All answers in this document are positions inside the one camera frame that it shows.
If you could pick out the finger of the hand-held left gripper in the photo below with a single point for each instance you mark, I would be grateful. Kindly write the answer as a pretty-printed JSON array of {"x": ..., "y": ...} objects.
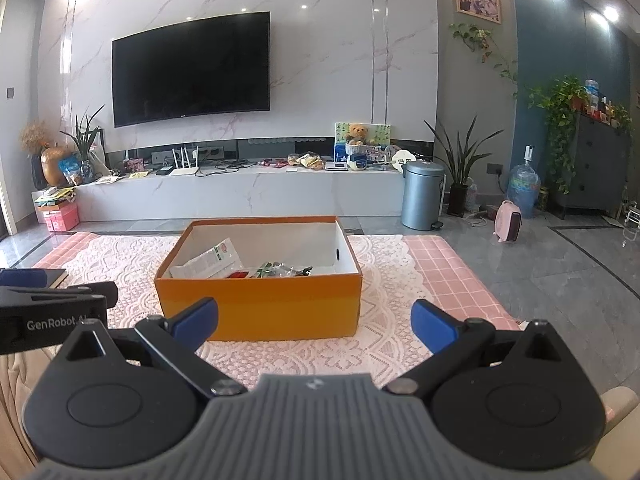
[
  {"x": 20, "y": 278},
  {"x": 95, "y": 291}
]

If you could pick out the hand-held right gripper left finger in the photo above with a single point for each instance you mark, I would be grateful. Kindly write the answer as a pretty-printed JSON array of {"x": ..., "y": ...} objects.
[{"x": 192, "y": 322}]

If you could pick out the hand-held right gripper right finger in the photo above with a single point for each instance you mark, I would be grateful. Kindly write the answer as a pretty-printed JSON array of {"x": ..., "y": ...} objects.
[{"x": 430, "y": 327}]

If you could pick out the white green snack packet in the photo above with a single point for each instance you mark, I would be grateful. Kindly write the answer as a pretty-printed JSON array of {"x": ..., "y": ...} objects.
[{"x": 210, "y": 260}]

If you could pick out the red peanut snack bag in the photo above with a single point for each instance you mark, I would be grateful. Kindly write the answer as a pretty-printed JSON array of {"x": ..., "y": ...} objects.
[{"x": 239, "y": 274}]

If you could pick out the orange cardboard box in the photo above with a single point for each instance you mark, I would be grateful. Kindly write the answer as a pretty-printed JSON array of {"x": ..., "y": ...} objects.
[{"x": 260, "y": 310}]

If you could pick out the green nut snack packet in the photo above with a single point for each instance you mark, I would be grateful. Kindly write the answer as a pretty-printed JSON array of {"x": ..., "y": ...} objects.
[{"x": 265, "y": 268}]

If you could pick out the clear bag of dark pastry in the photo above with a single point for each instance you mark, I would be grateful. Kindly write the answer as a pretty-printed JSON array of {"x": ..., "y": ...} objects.
[{"x": 295, "y": 271}]

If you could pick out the pink checked table mat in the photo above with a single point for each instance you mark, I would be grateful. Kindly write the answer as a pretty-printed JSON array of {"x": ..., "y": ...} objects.
[{"x": 440, "y": 270}]

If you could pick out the pink box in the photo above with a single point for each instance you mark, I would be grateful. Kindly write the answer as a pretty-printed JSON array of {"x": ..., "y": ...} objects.
[{"x": 62, "y": 217}]

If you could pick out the person's beige trousers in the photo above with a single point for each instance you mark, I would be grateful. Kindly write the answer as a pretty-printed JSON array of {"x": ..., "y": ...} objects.
[{"x": 15, "y": 400}]

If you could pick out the stack of colourful booklets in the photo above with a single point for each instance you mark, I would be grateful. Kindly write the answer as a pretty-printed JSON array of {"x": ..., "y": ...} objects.
[{"x": 55, "y": 197}]

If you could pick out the bronze vase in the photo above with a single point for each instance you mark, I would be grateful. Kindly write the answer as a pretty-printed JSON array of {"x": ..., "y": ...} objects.
[{"x": 52, "y": 167}]

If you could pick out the blue printed bag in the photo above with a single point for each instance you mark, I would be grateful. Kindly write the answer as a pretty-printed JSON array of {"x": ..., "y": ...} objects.
[{"x": 69, "y": 167}]

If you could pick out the potted long-leaf plant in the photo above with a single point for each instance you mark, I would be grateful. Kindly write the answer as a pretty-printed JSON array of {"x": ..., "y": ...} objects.
[{"x": 457, "y": 200}]

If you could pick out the pink space heater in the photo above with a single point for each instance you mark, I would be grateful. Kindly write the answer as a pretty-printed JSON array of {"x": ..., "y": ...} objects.
[{"x": 507, "y": 222}]

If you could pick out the blue-grey pedal bin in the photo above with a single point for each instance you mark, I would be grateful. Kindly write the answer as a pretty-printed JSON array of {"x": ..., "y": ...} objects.
[{"x": 422, "y": 195}]

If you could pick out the black set-top box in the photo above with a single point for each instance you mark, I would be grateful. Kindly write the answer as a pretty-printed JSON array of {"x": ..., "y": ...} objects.
[{"x": 164, "y": 170}]

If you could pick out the white marble television console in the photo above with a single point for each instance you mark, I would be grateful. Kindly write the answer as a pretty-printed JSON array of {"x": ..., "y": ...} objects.
[{"x": 250, "y": 192}]

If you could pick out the dried flower bouquet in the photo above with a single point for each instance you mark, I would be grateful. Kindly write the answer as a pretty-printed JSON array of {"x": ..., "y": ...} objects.
[{"x": 32, "y": 135}]

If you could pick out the white router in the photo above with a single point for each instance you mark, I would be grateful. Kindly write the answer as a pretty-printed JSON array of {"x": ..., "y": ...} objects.
[{"x": 184, "y": 171}]

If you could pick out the green plant in glass vase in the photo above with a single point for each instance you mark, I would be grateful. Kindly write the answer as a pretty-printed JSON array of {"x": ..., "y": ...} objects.
[{"x": 85, "y": 140}]

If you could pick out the white round hand fan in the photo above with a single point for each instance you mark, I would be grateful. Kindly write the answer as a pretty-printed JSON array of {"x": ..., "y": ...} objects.
[{"x": 401, "y": 158}]

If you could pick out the blue water bottle with pump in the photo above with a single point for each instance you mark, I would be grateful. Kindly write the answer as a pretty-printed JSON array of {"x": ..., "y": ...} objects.
[{"x": 522, "y": 182}]

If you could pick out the blue white container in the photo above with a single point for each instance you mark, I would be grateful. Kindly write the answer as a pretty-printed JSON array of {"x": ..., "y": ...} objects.
[{"x": 358, "y": 162}]

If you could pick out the white kitchen scale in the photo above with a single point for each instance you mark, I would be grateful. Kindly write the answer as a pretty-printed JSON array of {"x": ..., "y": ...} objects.
[{"x": 336, "y": 166}]

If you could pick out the pile of yellow snack bags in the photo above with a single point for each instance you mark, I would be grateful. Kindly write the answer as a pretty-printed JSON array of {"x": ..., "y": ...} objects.
[{"x": 306, "y": 161}]

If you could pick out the green picture board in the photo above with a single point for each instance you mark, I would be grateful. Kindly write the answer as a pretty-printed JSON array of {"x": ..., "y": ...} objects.
[{"x": 381, "y": 132}]

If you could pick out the brown teddy bear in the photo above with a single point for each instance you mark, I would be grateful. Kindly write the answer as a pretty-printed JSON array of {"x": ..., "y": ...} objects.
[{"x": 357, "y": 134}]

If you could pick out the small white rack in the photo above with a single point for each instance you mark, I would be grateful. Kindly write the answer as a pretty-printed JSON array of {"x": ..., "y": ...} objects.
[{"x": 632, "y": 220}]

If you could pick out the black curved television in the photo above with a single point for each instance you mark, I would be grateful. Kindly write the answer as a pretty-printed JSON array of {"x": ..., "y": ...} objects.
[{"x": 190, "y": 70}]

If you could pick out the grey cabinet with plants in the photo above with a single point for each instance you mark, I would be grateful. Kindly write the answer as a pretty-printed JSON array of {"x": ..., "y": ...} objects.
[{"x": 562, "y": 95}]

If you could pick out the row of small bottles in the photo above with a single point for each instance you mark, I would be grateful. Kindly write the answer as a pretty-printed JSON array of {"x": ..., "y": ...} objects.
[{"x": 602, "y": 105}]

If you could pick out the hanging vine plant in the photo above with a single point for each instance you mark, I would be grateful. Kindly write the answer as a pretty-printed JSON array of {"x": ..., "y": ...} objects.
[{"x": 470, "y": 32}]

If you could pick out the black wall outlet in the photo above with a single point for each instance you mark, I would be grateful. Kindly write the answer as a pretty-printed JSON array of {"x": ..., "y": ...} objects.
[{"x": 495, "y": 168}]

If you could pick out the framed wall picture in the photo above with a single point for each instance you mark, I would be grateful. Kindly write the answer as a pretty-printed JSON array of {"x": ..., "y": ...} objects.
[{"x": 477, "y": 0}]

